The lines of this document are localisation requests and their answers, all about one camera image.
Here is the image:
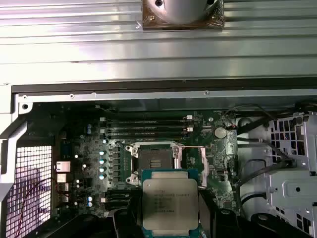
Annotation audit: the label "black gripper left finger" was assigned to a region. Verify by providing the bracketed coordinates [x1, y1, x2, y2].
[57, 195, 143, 238]

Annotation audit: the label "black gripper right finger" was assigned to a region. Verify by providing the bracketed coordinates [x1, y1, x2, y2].
[198, 188, 299, 238]

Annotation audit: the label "silver CPU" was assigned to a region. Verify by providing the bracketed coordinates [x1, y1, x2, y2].
[140, 169, 200, 238]

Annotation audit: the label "metal socket cover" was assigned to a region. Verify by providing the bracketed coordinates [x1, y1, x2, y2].
[173, 145, 209, 187]

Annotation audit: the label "CPU socket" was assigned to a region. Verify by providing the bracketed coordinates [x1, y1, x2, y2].
[125, 142, 186, 185]

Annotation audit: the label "RAM slot black clips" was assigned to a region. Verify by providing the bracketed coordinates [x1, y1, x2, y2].
[106, 133, 189, 140]
[100, 123, 189, 130]

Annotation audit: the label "RAM slot white clips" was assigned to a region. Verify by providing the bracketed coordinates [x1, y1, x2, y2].
[100, 115, 193, 124]
[100, 127, 194, 135]

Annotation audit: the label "green motherboard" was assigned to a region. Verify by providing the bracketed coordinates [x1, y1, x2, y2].
[55, 101, 240, 220]

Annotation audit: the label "metal drive cage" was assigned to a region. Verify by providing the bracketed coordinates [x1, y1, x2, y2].
[264, 109, 317, 238]

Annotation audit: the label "round coin battery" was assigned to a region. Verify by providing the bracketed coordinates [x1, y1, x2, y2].
[213, 126, 227, 139]

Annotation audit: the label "black PC case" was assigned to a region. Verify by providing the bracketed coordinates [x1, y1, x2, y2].
[0, 83, 317, 238]

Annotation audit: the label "black cable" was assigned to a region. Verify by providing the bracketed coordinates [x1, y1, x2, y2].
[223, 103, 269, 127]

